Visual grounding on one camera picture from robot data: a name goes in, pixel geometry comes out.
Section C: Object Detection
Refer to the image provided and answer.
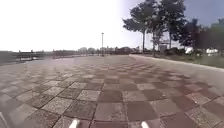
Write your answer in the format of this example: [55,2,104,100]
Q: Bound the red and grey checkered pavement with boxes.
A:
[0,54,224,128]

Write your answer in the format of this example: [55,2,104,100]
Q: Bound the lamp pole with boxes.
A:
[100,32,105,57]

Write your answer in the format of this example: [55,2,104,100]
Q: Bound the row of distant buildings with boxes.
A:
[77,46,141,56]

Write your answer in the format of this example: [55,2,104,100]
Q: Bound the row of trees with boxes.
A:
[122,0,224,58]

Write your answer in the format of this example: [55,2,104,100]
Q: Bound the pale kerb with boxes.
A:
[129,54,224,73]

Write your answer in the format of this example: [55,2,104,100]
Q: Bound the robot's own part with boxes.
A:
[140,121,150,128]
[68,119,79,128]

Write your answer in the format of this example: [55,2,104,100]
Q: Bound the distant railing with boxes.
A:
[0,49,101,64]

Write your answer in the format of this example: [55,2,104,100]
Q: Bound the grass strip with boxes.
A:
[143,52,224,70]

